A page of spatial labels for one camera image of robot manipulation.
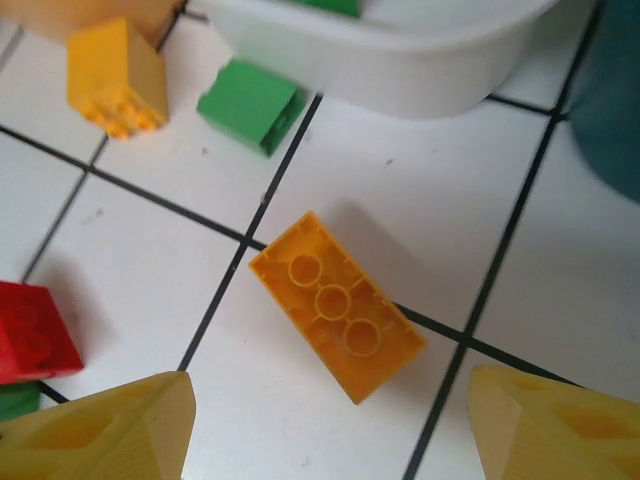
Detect teal plastic container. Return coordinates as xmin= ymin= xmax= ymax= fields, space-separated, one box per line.
xmin=567 ymin=0 xmax=640 ymax=204

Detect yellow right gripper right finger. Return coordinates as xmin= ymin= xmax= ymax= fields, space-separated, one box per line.
xmin=467 ymin=363 xmax=640 ymax=480

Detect yellow lego brick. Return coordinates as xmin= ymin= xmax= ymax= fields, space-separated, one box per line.
xmin=67 ymin=17 xmax=169 ymax=139

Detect orange plastic container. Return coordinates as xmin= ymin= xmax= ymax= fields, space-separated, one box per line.
xmin=0 ymin=0 xmax=187 ymax=51

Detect green lego plate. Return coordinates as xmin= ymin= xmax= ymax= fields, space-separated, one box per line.
xmin=294 ymin=0 xmax=362 ymax=19

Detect green lego brick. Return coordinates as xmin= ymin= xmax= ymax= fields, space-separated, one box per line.
xmin=196 ymin=58 xmax=306 ymax=159
xmin=0 ymin=382 xmax=41 ymax=424

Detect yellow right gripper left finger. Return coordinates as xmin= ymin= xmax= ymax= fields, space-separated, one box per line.
xmin=0 ymin=370 xmax=197 ymax=480

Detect orange-yellow long lego brick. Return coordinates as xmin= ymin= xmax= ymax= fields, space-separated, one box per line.
xmin=248 ymin=212 xmax=429 ymax=405

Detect white plastic container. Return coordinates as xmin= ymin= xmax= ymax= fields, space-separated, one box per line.
xmin=192 ymin=0 xmax=556 ymax=120

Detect red lego brick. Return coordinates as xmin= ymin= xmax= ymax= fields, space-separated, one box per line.
xmin=0 ymin=280 xmax=85 ymax=386

